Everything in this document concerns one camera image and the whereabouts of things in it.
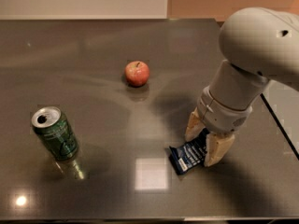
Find red apple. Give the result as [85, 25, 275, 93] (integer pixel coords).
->
[124, 61, 150, 87]

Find grey side table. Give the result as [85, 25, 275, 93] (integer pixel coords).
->
[262, 81, 299, 159]

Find blue rxbar wrapper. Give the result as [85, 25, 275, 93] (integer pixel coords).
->
[169, 128, 209, 175]

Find green soda can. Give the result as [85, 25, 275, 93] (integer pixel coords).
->
[31, 106, 78, 161]

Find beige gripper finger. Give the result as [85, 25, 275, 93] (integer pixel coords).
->
[204, 133, 235, 167]
[185, 108, 205, 142]

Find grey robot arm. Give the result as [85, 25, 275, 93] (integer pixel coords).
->
[185, 7, 299, 167]

